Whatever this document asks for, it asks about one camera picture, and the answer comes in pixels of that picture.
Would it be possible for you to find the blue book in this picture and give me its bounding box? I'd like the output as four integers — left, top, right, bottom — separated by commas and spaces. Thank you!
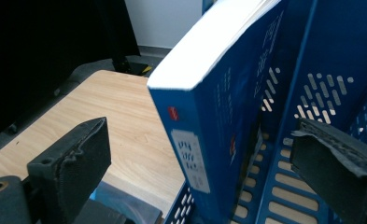
147, 0, 285, 224

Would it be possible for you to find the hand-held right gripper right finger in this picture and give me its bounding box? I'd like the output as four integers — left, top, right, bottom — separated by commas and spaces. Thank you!
289, 117, 367, 224

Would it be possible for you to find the black curtain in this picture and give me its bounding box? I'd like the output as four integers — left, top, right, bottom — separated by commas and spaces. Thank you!
0, 0, 142, 143

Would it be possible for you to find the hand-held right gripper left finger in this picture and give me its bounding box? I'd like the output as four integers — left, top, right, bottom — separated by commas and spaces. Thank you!
26, 116, 112, 224

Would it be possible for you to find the black book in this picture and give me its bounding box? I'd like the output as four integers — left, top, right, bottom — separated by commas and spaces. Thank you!
89, 181, 164, 224

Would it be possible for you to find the white panel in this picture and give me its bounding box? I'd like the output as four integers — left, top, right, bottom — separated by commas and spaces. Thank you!
124, 0, 204, 49

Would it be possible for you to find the striped stand base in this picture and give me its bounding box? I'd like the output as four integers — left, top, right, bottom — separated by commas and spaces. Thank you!
111, 56, 153, 77

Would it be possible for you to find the blue file rack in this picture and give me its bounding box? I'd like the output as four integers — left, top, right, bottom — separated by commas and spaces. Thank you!
163, 0, 367, 224

